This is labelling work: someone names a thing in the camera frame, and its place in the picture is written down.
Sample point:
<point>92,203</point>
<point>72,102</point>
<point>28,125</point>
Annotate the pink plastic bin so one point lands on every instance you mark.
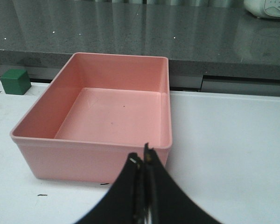
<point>97,110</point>

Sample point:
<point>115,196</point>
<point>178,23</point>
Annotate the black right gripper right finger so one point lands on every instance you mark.
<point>166,201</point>

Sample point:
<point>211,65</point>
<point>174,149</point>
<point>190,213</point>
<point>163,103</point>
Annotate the grey stone counter shelf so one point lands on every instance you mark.
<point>210,49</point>

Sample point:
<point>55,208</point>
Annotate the green cube block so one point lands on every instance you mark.
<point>15,81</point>

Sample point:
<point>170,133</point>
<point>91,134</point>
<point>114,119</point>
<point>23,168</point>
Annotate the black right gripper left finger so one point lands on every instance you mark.
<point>124,202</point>

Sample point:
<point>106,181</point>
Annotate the white appliance on counter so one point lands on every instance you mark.
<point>263,8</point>

